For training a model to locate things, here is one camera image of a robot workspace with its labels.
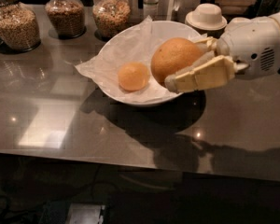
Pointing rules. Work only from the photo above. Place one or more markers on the white gripper with vent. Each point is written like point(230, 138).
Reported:
point(251, 48)

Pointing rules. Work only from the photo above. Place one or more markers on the orange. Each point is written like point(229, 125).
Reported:
point(133, 76)
point(173, 55)

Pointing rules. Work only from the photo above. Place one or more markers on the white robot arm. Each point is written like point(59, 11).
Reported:
point(247, 50)

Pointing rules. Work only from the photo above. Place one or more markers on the white ceramic bowl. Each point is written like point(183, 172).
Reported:
point(115, 47)

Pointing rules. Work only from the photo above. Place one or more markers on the left stack paper bowls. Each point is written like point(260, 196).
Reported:
point(207, 19)

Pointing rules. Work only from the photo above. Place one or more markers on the stack of brown napkins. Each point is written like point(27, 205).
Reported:
point(235, 0)

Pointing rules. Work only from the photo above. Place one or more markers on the white paper liner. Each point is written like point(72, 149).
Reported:
point(127, 50)

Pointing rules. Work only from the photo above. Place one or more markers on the small clear glass bottle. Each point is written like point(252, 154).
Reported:
point(150, 8)

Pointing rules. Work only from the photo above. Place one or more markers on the right cereal glass jar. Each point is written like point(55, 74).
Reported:
point(111, 16)

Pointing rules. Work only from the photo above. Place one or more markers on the middle grain glass jar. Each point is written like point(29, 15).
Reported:
point(67, 17)

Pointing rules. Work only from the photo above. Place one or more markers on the large left grain jar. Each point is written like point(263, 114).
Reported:
point(18, 26)

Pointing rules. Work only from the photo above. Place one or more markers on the grey box under table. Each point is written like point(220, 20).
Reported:
point(85, 213)

